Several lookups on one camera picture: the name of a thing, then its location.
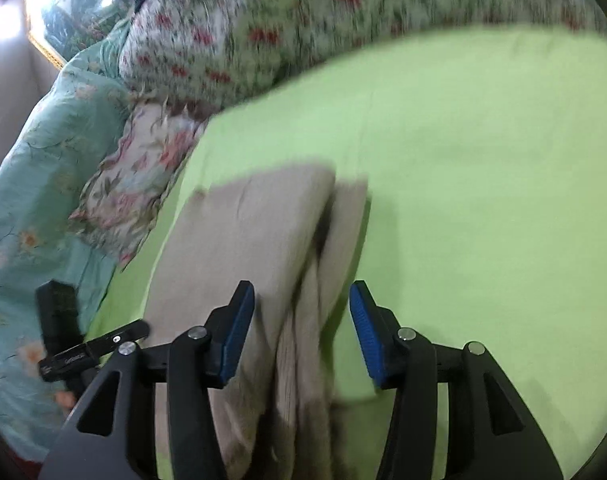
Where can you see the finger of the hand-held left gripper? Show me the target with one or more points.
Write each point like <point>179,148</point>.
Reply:
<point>120,337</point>

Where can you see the lime green bed sheet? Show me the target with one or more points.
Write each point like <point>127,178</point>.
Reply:
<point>483,185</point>

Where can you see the teal floral blanket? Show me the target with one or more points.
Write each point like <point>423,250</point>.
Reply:
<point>33,185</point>

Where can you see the ruffled floral pillow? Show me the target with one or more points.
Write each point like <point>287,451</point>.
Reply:
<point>128,190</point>

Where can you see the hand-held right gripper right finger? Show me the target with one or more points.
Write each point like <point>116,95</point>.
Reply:
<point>366,330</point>

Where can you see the red flower print quilt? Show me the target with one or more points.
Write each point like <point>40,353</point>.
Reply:
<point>283,20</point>

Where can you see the gold framed panel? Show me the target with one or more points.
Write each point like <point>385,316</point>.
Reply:
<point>78,15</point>

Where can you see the beige patterned knit sweater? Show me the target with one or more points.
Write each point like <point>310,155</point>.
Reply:
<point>243,230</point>

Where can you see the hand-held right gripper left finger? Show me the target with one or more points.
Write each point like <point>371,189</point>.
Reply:
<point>236,330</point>

